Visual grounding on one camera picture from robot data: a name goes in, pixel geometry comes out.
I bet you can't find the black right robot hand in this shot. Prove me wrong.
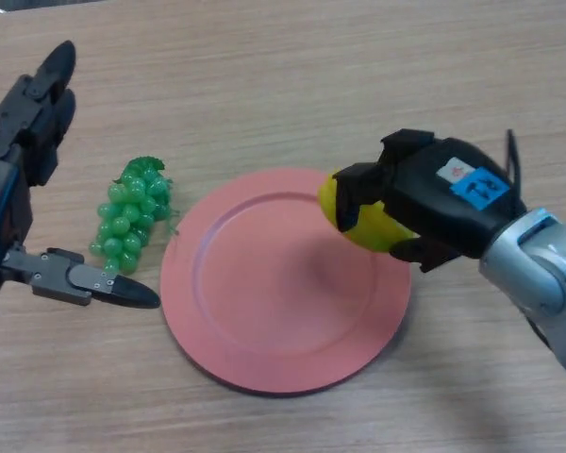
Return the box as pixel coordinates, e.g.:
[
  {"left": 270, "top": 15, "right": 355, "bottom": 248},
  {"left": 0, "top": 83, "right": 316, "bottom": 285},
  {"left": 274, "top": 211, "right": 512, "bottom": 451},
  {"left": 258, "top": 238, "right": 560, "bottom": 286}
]
[{"left": 332, "top": 127, "right": 528, "bottom": 274}]

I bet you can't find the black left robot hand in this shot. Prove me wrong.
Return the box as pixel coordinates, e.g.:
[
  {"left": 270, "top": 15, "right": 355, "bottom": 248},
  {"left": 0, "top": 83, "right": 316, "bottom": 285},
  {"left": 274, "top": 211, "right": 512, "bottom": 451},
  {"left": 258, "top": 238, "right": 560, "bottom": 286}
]
[{"left": 0, "top": 40, "right": 162, "bottom": 310}]

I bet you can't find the yellow green starfruit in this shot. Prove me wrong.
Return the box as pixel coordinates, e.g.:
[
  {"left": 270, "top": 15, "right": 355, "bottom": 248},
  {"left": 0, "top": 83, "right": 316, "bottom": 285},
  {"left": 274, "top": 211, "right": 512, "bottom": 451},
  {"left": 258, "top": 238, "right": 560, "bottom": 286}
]
[{"left": 317, "top": 172, "right": 420, "bottom": 254}]

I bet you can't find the pink round plate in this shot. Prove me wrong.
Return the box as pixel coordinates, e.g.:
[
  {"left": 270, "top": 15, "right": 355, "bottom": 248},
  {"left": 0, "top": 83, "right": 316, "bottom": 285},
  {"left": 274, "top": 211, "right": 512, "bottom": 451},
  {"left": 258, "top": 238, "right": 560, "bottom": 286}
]
[{"left": 159, "top": 168, "right": 412, "bottom": 395}]

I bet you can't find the green grape bunch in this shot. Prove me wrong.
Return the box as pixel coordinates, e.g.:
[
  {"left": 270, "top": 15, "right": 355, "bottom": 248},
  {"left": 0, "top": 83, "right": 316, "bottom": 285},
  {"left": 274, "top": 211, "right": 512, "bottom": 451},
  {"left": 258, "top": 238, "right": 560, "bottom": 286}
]
[{"left": 89, "top": 157, "right": 180, "bottom": 275}]

